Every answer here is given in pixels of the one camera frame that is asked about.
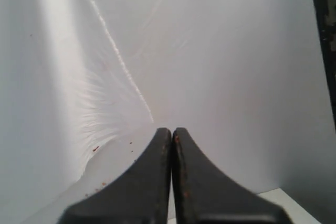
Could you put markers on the dark vertical frame post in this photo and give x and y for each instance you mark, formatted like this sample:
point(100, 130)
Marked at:
point(326, 33)

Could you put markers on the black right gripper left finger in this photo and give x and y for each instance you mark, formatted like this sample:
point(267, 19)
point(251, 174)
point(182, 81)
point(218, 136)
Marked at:
point(139, 195)

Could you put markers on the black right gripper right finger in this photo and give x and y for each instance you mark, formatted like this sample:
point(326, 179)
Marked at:
point(204, 194)

